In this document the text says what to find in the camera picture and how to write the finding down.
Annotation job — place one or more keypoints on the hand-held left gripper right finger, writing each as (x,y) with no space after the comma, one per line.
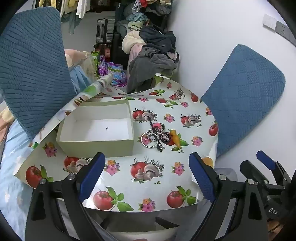
(201,173)

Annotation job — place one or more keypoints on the peach cloth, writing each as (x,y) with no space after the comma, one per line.
(76,58)

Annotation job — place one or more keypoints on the pile of clothes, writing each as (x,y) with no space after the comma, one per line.
(150,53)

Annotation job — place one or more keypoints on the yellow bird pendant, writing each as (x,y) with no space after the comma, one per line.
(176,139)

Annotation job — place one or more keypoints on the white wall switch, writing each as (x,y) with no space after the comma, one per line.
(269,22)

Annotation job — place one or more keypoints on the green cardboard box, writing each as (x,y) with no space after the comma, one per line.
(97,148)

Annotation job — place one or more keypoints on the light blue cloth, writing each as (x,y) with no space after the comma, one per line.
(79,78)

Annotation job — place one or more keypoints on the dark red suitcase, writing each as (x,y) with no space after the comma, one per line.
(103,49)

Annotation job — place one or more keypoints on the grey suitcase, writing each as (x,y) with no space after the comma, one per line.
(105,30)

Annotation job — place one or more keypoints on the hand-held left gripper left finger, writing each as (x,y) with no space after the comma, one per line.
(93,171)

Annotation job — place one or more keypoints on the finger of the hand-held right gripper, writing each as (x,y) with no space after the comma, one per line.
(266,158)
(254,172)

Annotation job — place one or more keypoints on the purple floral cloth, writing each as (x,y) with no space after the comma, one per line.
(111,71)

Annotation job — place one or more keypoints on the vegetable print tablecloth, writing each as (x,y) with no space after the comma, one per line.
(129,148)

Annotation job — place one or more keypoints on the hanging clothes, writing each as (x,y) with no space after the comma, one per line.
(69,11)

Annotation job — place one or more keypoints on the light blue bedsheet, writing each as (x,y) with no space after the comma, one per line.
(11,173)

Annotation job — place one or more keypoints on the grey power strip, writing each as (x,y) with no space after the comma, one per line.
(285,31)

